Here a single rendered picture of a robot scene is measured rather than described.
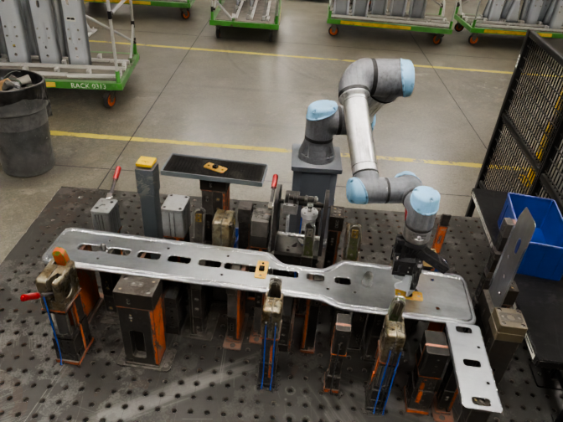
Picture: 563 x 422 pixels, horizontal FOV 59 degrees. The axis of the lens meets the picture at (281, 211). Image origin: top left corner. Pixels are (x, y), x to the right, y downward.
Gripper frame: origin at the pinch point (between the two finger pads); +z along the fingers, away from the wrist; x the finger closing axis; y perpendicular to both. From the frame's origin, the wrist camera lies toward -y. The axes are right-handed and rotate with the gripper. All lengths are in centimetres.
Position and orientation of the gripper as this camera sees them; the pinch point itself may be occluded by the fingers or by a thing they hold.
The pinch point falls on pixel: (409, 290)
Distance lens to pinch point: 157.4
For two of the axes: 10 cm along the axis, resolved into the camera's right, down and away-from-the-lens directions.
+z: -0.4, 8.2, 5.7
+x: -1.2, 5.6, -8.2
